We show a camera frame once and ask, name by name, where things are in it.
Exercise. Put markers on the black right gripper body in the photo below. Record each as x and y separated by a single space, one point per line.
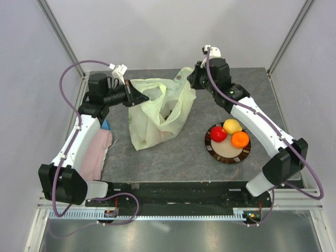
200 81

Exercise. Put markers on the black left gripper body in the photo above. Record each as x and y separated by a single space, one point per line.
129 101

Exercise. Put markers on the green avocado print plastic bag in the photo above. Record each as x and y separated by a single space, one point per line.
146 124

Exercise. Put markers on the yellow lemon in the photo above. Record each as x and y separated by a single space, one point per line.
232 126

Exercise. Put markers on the red apple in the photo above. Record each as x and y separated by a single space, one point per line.
218 134

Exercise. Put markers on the orange fruit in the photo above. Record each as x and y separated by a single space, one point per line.
240 139

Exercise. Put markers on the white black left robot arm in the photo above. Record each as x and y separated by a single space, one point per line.
73 176

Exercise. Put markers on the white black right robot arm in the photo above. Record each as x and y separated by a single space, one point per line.
287 155

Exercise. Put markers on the blue cloth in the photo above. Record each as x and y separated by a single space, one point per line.
106 125

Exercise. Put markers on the dark round fruit plate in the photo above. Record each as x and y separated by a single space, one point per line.
224 151

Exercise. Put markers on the pink folded cloth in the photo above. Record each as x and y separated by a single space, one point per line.
95 155

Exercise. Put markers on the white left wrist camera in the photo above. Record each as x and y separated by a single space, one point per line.
118 72

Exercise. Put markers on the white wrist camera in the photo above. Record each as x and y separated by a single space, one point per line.
213 52
118 72

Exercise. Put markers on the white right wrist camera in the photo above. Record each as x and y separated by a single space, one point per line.
213 52

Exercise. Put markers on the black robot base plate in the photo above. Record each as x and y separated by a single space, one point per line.
181 198

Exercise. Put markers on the aluminium frame post left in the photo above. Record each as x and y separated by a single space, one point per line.
51 18

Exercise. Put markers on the aluminium frame post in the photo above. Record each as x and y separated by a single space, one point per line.
290 35
51 18

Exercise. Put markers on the aluminium frame post right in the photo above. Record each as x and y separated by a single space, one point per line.
290 35

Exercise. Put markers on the light blue cable duct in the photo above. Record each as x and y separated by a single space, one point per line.
105 215

